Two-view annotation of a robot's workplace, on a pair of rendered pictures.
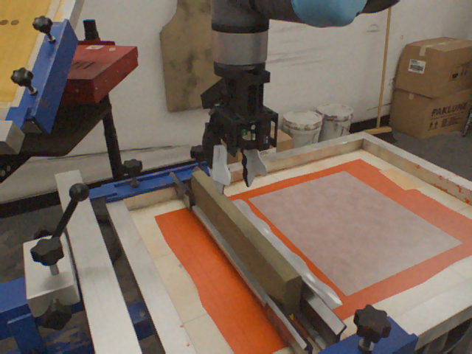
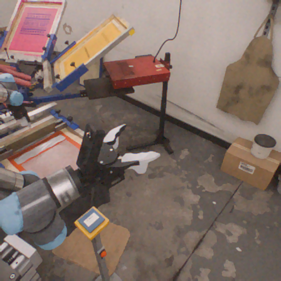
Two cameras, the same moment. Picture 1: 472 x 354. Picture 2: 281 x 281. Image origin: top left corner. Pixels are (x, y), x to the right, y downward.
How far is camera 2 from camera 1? 1.74 m
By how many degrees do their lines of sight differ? 56
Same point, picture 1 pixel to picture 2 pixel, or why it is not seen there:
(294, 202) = (65, 149)
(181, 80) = (227, 95)
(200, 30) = (252, 74)
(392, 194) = not seen: hidden behind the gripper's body
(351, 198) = (70, 162)
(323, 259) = (35, 159)
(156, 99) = (215, 98)
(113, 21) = (208, 52)
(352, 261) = (35, 165)
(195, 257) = not seen: hidden behind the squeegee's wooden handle
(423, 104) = not seen: outside the picture
